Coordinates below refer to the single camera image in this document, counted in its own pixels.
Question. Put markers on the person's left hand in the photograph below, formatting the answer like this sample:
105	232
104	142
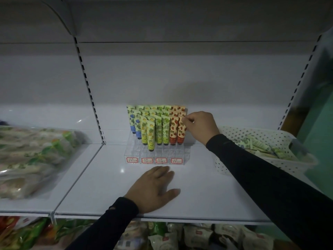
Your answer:
151	190

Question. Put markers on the person's right hand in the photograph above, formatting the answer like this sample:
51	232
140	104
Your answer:
203	126

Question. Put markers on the clear acrylic display rack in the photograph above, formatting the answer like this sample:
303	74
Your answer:
166	154

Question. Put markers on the white perforated basket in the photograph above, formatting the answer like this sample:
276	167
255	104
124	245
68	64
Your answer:
226	166

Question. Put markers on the white store shelf unit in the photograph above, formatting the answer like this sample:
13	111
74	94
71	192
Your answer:
182	75

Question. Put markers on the row of cream tubes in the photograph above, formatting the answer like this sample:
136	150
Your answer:
130	119

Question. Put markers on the person's right forearm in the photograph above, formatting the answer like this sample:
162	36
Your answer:
268	184

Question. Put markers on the pile of white sweet bags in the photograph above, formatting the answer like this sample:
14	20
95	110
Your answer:
132	236

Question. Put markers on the group of white green pouches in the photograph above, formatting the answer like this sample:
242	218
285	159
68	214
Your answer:
197	236

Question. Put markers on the clear bag of green sweets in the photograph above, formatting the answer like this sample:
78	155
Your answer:
28	158

